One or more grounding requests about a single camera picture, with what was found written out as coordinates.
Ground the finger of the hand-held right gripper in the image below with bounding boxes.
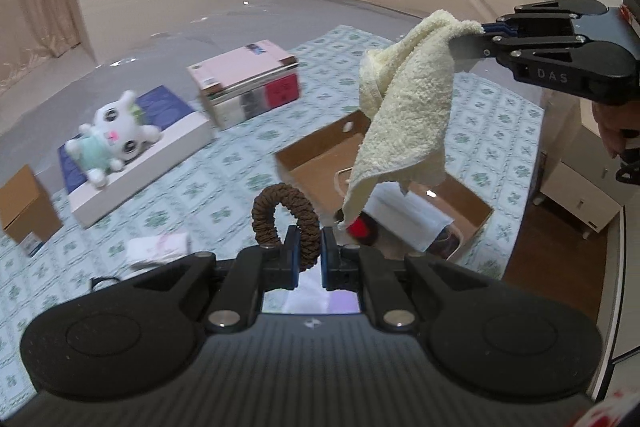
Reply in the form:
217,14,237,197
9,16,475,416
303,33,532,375
451,35,594,91
481,0,609,39

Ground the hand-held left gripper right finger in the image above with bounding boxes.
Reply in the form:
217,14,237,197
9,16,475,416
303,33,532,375
321,227,506,333

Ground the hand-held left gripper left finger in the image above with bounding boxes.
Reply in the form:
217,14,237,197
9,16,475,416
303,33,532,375
90,226,302,333

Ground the brown scrunchie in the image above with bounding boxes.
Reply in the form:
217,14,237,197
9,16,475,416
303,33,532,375
252,184,322,270

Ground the white pink-printed cloth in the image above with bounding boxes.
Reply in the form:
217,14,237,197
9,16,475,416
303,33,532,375
125,232,191,269

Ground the cream fluffy towel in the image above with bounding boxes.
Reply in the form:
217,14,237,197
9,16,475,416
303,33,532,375
336,9,483,228

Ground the black hair band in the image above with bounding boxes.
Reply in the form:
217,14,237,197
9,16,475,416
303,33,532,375
89,276,122,294

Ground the person's right hand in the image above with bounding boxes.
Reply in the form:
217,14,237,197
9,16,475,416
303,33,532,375
592,99,640,158

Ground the purple tissue pack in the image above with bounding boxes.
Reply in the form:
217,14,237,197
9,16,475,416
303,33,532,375
261,289,362,314

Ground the green floral sheet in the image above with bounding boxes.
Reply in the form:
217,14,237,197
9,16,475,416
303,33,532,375
0,24,546,408

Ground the white nightstand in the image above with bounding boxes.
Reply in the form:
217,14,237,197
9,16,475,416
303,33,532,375
532,94,626,239

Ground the white and red box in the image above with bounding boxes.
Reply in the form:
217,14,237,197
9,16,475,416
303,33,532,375
207,69,302,131

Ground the flat white box blue top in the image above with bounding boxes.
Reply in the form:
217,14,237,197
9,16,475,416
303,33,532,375
57,85,216,229

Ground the white plush bunny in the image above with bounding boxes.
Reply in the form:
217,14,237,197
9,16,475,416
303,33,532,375
65,89,163,188

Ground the small closed cardboard box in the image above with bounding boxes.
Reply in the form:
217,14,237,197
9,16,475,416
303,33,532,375
0,164,63,258

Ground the plastic covered grey mattress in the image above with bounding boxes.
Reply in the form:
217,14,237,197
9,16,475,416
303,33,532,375
0,0,441,148

